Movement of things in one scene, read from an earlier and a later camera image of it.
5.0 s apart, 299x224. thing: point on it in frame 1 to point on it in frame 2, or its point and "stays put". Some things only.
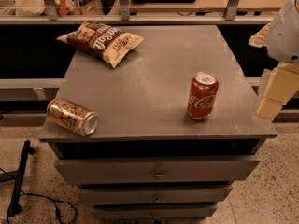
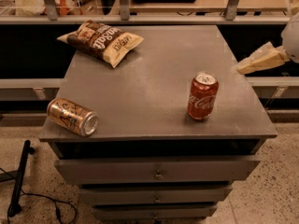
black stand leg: x=15 y=209 stays put
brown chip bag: x=102 y=40 stays put
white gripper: x=284 y=36 to x=291 y=38
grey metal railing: x=125 y=18 stays put
